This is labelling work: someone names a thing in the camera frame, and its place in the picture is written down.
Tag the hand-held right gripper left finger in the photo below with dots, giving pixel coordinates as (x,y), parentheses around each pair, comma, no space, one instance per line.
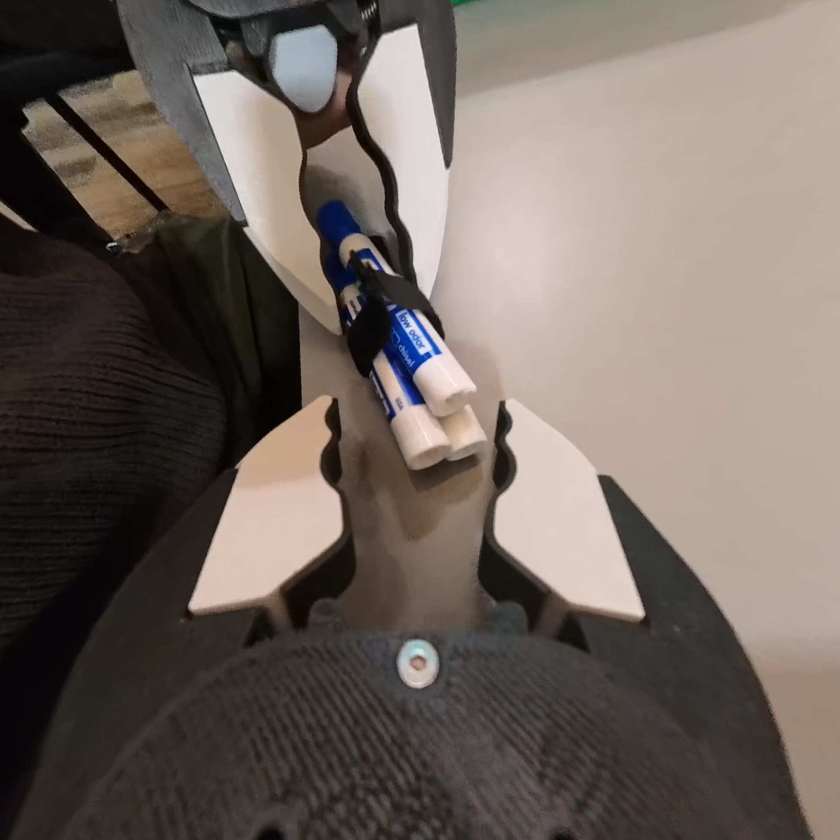
(275,525)

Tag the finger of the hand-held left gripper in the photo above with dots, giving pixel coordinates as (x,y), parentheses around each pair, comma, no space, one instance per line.
(262,170)
(413,131)

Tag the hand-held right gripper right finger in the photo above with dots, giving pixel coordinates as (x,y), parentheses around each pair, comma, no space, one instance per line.
(564,531)

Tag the white desk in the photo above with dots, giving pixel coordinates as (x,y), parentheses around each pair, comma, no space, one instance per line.
(623,295)

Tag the person's left hand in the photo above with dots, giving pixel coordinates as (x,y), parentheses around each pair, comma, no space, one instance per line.
(328,124)

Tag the black office chair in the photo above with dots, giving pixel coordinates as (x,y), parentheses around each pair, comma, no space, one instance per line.
(26,170)

